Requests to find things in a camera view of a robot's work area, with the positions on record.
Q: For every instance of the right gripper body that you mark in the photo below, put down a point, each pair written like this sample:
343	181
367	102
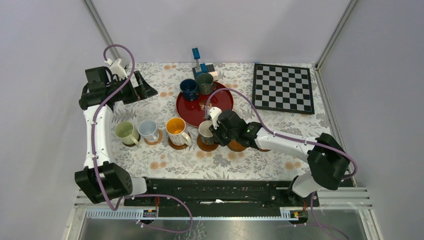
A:
222	135

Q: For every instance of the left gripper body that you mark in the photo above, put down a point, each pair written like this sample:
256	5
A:
127	94

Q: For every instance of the black mug cream inside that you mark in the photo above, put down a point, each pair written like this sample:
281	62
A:
206	136

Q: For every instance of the light green mug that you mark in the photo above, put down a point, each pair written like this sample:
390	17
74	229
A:
124	130

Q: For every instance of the light blue mug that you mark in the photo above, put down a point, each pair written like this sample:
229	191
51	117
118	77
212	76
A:
148	129

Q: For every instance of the dark blue mug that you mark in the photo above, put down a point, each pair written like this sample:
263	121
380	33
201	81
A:
189	90

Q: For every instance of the patterned mug orange inside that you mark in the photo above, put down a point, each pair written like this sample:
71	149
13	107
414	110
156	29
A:
177	131

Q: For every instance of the dark brown wooden coaster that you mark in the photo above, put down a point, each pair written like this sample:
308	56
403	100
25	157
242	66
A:
135	142

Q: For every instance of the light wooden coaster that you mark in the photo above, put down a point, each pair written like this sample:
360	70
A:
160	137

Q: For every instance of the dark green mug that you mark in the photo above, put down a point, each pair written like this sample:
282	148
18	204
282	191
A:
206	84

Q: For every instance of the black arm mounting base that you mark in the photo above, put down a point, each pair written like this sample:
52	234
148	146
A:
219	198

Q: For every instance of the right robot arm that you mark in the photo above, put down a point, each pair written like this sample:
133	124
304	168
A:
324	156

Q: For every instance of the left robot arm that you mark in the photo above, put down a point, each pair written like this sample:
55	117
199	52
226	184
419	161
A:
100	174

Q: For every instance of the red round tray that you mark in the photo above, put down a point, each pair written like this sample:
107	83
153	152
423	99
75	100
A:
193	112

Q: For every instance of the floral tablecloth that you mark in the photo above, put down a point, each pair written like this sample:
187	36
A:
162	161

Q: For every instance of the blue and black block toy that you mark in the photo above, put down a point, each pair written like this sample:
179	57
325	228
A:
203	67

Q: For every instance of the black and white chessboard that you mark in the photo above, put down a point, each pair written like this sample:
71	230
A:
282	88

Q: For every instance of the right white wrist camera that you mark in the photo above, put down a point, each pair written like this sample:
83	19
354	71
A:
213	114

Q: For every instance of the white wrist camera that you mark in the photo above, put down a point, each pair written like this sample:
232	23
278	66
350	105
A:
118	67
213	114

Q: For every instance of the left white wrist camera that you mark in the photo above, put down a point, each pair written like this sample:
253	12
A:
118	67

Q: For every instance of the aluminium rail frame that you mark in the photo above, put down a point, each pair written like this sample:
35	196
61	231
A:
347	213

